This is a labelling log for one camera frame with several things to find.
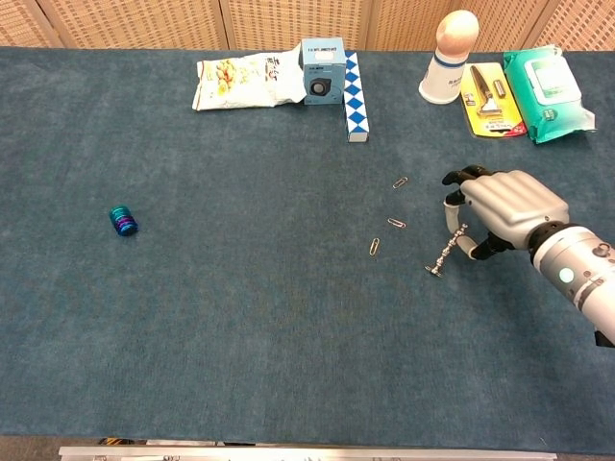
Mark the small metal chain tool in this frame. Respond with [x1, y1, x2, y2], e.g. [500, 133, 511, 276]
[427, 223, 470, 276]

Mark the white paper cup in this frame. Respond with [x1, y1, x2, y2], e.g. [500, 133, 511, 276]
[418, 51, 466, 105]

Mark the yellow razor blister pack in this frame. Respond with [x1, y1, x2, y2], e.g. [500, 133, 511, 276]
[459, 61, 528, 139]

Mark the teal felt table cloth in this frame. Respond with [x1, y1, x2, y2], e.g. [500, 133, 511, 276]
[0, 46, 615, 451]

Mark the green wet wipes pack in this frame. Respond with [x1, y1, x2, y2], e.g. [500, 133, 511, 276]
[503, 44, 597, 145]

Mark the blue white snake puzzle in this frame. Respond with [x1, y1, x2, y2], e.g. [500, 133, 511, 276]
[342, 51, 371, 144]

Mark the wicker folding screen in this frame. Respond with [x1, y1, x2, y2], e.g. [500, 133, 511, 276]
[0, 0, 615, 52]

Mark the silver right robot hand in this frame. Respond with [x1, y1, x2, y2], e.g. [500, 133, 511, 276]
[441, 164, 571, 260]

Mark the blue metallic cylinder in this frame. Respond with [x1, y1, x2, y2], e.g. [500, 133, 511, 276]
[108, 205, 139, 237]

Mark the white peanut snack bag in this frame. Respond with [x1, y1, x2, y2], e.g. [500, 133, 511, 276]
[191, 47, 308, 112]

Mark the peach egg-shaped object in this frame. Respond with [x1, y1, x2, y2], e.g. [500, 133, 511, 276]
[439, 10, 480, 61]

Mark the light blue speaker box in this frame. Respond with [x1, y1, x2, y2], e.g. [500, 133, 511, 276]
[298, 36, 347, 106]

